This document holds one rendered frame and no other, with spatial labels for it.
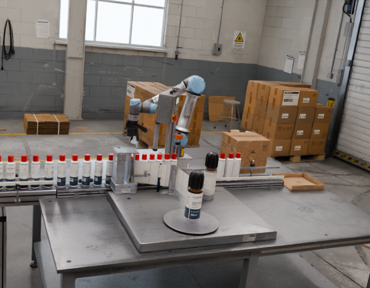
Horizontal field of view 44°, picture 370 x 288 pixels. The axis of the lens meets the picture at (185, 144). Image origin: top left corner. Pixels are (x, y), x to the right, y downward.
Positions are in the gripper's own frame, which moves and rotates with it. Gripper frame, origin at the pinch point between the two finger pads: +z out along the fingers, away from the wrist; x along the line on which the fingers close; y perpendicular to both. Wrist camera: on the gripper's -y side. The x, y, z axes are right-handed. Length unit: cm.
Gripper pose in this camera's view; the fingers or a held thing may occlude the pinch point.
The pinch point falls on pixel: (133, 146)
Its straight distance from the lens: 341.8
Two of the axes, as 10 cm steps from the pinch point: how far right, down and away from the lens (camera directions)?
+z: -1.2, 9.6, 2.6
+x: 4.5, 2.9, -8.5
